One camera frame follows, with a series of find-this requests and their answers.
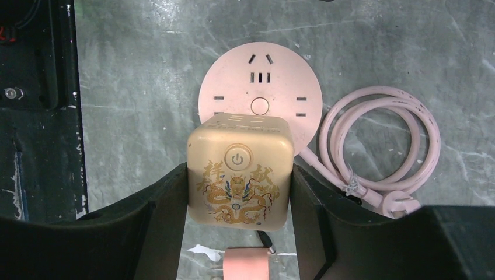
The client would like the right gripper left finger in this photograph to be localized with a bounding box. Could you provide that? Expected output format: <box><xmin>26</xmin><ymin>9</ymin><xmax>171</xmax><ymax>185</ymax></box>
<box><xmin>1</xmin><ymin>164</ymin><xmax>188</xmax><ymax>279</ymax></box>

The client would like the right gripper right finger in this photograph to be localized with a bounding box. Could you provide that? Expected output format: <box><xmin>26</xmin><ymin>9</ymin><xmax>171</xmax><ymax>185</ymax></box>
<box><xmin>290</xmin><ymin>166</ymin><xmax>494</xmax><ymax>279</ymax></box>

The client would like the salmon cube plug adapter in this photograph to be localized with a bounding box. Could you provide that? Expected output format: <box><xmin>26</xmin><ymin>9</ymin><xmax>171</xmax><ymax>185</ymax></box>
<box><xmin>222</xmin><ymin>247</ymin><xmax>269</xmax><ymax>280</ymax></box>

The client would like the tan cube socket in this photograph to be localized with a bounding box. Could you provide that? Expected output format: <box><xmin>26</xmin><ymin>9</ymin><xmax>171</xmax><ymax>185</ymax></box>
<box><xmin>187</xmin><ymin>113</ymin><xmax>295</xmax><ymax>231</ymax></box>

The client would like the round pink power socket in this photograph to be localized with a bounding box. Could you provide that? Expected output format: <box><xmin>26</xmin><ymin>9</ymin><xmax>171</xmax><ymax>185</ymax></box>
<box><xmin>198</xmin><ymin>42</ymin><xmax>323</xmax><ymax>155</ymax></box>

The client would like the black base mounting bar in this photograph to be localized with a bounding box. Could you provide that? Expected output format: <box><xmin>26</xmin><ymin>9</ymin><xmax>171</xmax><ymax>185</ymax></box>
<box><xmin>1</xmin><ymin>1</ymin><xmax>88</xmax><ymax>223</ymax></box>

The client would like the pink coiled socket cable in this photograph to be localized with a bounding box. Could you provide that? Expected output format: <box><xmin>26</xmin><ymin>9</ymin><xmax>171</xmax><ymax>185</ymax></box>
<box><xmin>298</xmin><ymin>85</ymin><xmax>442</xmax><ymax>221</ymax></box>

